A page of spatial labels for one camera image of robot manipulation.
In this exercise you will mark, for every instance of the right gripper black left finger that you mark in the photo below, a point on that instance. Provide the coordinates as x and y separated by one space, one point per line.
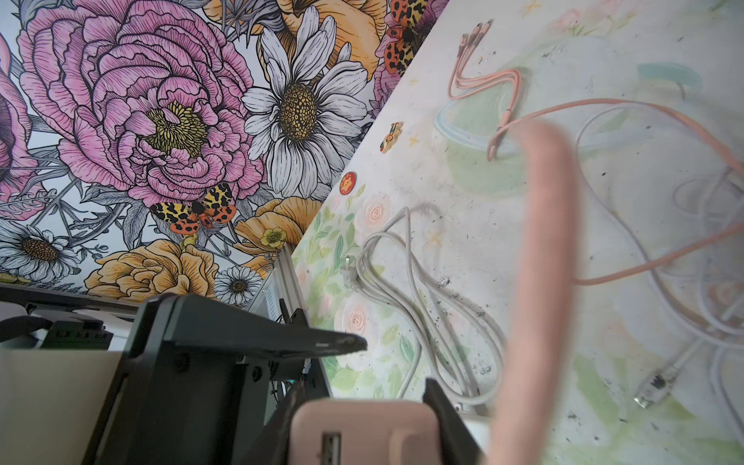
272 445

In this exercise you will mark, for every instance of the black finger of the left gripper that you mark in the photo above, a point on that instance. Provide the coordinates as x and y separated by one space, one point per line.
192 386

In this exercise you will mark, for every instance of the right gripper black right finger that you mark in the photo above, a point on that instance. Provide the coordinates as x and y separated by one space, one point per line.
458 445

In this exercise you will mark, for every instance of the pink brown USB charger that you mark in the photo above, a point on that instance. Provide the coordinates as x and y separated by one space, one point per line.
343 431

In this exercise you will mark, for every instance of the round red sticker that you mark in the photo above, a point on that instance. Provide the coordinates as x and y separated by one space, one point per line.
347 183

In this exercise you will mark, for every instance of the small orange flower sticker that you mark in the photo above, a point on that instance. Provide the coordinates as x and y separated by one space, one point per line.
391 138

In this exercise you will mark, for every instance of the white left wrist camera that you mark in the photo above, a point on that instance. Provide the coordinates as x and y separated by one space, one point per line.
51 401

